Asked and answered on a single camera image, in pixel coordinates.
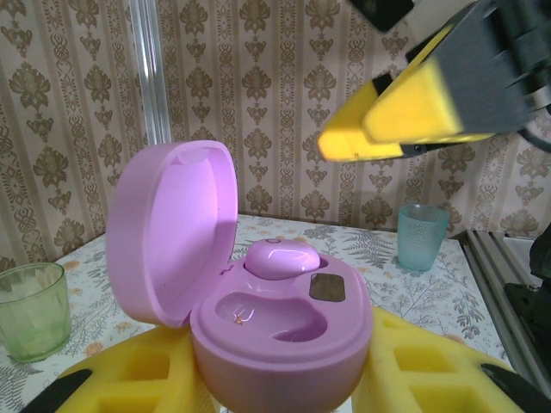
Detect floral patterned tablecloth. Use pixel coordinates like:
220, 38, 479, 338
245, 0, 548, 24
0, 213, 511, 413

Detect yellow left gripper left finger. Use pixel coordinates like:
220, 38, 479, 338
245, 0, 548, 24
29, 324, 221, 413

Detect pink earbud charging case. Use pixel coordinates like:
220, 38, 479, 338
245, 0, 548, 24
105, 139, 375, 412

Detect green plastic cup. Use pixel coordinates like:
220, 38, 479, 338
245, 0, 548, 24
0, 262, 72, 363

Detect aluminium frame post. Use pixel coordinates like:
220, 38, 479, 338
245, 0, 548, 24
128, 0, 174, 150

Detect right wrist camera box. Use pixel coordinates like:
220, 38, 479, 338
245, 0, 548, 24
347, 0, 415, 32

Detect blue plastic cup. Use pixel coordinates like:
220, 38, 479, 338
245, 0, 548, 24
396, 204, 450, 273

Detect pink wireless earbud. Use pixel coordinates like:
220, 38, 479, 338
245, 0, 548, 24
244, 237, 322, 279

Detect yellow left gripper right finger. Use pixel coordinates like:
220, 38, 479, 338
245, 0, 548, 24
347, 305, 551, 413

